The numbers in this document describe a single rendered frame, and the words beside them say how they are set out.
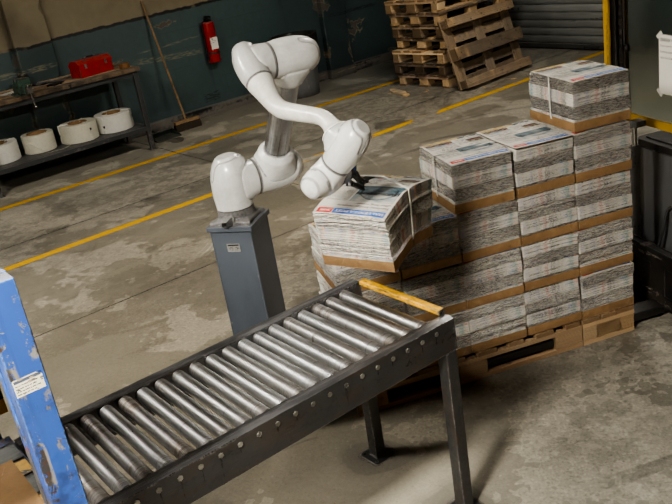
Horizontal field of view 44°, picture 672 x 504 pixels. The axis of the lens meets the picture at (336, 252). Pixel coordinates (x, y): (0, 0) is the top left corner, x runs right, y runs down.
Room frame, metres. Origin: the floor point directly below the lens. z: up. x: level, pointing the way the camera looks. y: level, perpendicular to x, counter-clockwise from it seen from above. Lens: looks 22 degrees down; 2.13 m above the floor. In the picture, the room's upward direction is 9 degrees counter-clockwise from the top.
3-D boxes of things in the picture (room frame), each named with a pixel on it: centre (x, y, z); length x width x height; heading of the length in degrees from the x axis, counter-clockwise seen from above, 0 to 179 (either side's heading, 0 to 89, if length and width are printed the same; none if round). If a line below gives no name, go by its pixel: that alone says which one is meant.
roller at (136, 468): (2.08, 0.73, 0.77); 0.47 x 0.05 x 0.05; 35
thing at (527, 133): (3.62, -0.91, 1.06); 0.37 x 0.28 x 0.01; 15
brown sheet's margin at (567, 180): (3.63, -0.92, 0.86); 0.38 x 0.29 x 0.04; 15
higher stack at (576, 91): (3.70, -1.20, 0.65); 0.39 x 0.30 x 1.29; 14
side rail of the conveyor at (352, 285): (2.55, 0.49, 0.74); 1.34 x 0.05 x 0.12; 125
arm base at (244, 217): (3.28, 0.39, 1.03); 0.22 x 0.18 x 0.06; 159
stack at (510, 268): (3.53, -0.50, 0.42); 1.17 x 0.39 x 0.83; 104
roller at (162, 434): (2.15, 0.62, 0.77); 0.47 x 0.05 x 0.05; 35
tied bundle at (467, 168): (3.56, -0.63, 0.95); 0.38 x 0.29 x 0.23; 13
